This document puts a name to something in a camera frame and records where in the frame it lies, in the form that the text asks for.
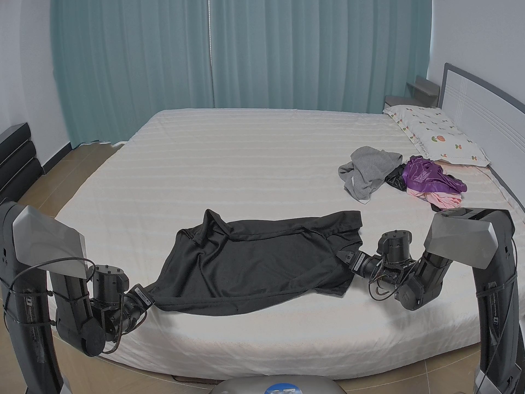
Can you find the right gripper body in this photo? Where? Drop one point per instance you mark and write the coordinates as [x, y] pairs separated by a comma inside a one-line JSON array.
[[365, 266]]

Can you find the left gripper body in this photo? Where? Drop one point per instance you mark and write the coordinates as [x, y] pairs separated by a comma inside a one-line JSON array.
[[137, 304]]

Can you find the black T-shirt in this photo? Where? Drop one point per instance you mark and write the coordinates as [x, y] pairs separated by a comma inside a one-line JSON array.
[[254, 265]]

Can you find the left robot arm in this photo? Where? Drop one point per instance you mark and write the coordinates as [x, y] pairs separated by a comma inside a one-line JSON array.
[[24, 302]]

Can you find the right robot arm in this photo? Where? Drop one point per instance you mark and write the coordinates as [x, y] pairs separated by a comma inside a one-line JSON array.
[[492, 269]]

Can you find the bed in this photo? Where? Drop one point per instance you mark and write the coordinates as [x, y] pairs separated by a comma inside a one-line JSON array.
[[229, 166]]

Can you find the small dark garment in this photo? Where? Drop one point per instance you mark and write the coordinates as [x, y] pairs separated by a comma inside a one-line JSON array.
[[435, 207]]

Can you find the black shiny garment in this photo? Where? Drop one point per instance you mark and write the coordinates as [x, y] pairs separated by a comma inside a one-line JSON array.
[[397, 179]]

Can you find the grey garment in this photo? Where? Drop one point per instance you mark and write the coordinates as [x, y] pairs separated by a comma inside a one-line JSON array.
[[367, 170]]

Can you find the pink garment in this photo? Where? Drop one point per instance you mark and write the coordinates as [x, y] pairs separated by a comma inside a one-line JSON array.
[[445, 200]]

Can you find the purple satin garment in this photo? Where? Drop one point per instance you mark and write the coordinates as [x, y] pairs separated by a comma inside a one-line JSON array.
[[426, 177]]

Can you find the white printed pillow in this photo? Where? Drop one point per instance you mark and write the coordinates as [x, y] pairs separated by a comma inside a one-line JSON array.
[[439, 133]]

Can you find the black chest of drawers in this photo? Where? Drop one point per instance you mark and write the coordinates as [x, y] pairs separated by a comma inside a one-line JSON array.
[[18, 158]]

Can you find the grey bedside table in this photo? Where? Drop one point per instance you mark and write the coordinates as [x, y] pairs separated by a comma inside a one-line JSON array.
[[422, 86]]

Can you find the blue-green curtain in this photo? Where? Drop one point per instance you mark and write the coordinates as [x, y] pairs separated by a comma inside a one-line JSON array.
[[311, 39], [131, 56]]

